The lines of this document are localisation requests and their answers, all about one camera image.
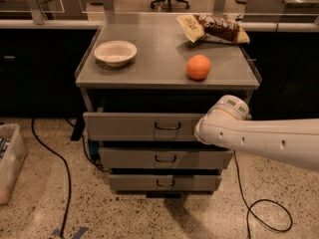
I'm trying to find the blue tape on floor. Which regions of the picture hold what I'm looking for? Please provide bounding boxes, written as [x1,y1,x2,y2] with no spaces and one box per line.
[49,226,89,239]

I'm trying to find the grey bottom drawer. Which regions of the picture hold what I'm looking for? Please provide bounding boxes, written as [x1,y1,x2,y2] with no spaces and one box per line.
[109,174,221,192]

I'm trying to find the grey metal drawer cabinet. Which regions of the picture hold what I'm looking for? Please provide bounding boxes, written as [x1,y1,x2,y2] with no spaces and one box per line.
[76,13,260,195]

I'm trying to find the white horizontal rail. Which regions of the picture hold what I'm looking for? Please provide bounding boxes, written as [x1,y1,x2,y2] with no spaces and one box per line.
[0,19,319,33]

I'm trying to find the orange fruit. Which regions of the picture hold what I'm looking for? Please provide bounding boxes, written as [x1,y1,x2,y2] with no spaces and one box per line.
[186,55,211,80]

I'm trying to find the grey top drawer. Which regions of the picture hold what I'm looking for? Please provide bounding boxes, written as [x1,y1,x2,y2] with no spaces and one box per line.
[84,113,202,141]

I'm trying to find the white bowl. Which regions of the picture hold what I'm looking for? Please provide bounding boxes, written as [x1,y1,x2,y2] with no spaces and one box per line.
[94,41,137,67]

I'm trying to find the grey middle drawer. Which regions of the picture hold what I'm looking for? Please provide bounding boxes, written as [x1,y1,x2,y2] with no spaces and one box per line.
[99,147,232,169]

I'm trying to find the grey drawer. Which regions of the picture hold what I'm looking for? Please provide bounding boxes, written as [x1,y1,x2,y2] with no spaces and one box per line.
[109,174,221,192]
[99,147,232,169]
[84,113,202,141]

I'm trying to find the black cable left floor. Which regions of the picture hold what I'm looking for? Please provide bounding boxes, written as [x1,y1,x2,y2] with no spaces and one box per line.
[30,117,73,236]

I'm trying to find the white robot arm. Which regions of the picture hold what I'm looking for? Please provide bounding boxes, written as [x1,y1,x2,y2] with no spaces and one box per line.
[194,95,319,171]

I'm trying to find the clear plastic storage bin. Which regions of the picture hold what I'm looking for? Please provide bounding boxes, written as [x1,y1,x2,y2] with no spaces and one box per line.
[0,123,27,204]

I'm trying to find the black cable floor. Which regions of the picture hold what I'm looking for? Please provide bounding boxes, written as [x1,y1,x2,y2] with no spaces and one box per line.
[30,117,73,236]
[232,149,294,239]

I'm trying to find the brown yellow chip bag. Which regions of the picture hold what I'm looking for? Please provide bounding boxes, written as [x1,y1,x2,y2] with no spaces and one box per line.
[176,14,250,44]

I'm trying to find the black cable right floor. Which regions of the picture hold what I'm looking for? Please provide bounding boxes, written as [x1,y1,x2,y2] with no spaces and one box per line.
[232,149,294,239]

